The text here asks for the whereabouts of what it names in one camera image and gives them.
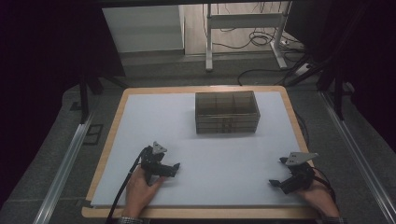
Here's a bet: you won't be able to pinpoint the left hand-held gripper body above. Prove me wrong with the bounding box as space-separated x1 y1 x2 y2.
139 141 176 188

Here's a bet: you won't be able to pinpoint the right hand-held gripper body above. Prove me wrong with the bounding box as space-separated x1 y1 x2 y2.
279 151 319 196

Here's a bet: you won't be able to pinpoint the person's right hand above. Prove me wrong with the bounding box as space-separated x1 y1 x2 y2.
294 176 341 218

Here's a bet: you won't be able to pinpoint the person's left hand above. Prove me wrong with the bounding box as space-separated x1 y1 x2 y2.
121 168 166 219

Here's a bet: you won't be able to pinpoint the white table mat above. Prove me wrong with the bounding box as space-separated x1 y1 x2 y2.
91 91 309 207

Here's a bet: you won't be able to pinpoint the person's right sleeve cuff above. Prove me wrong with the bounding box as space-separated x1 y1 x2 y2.
320 215 348 224

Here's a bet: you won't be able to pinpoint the black floor socket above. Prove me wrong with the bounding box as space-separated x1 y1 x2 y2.
82 123 105 147

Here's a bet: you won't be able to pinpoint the smoky clear drawer box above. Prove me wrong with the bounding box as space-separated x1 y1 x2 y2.
194 90 262 135

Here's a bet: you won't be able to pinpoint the white power strip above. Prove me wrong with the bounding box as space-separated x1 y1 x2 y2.
294 63 313 77

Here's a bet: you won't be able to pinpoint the black stand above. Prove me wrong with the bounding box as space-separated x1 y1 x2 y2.
316 3 368 121
78 73 105 125

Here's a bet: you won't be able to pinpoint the grey cabinet panel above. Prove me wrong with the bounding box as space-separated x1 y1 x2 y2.
102 5 186 54

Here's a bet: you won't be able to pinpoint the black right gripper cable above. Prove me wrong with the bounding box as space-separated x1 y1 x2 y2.
309 166 338 206

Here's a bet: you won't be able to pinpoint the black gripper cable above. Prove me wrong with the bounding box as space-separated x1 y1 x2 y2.
105 147 148 224
309 166 338 206

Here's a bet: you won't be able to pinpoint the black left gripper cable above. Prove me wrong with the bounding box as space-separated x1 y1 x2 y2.
105 147 148 224

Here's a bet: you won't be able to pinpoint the aluminium rail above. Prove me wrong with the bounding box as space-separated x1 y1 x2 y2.
319 90 396 224
32 113 95 224

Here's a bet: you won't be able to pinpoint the long black floor cable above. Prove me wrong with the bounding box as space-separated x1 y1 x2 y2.
236 53 311 87

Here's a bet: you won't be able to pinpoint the coiled black floor cables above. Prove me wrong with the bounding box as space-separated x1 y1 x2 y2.
212 27 285 50

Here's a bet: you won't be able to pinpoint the white metal desk frame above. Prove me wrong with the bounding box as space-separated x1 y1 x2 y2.
205 0 293 73

